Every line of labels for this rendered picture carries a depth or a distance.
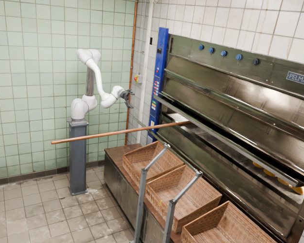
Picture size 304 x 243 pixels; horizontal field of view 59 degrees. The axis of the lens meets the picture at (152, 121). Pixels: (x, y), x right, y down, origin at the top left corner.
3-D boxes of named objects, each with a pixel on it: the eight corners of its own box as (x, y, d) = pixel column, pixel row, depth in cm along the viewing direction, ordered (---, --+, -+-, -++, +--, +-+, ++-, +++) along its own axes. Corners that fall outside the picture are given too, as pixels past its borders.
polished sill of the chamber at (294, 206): (165, 116, 326) (165, 113, 324) (302, 211, 184) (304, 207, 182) (161, 116, 323) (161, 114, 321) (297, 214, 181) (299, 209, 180)
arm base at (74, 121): (64, 119, 320) (64, 115, 318) (83, 117, 331) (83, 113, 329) (68, 125, 306) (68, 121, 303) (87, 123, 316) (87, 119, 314)
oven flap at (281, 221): (159, 133, 330) (165, 119, 326) (286, 238, 189) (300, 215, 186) (156, 132, 327) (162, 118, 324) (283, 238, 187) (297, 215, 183)
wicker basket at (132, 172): (156, 158, 340) (159, 139, 329) (181, 184, 295) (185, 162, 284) (121, 165, 317) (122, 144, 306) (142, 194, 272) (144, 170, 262)
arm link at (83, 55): (88, 57, 282) (95, 56, 294) (76, 46, 284) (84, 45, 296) (82, 66, 289) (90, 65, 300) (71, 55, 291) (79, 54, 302)
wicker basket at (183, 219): (182, 184, 294) (186, 163, 283) (217, 219, 250) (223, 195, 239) (143, 195, 270) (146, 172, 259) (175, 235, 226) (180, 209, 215)
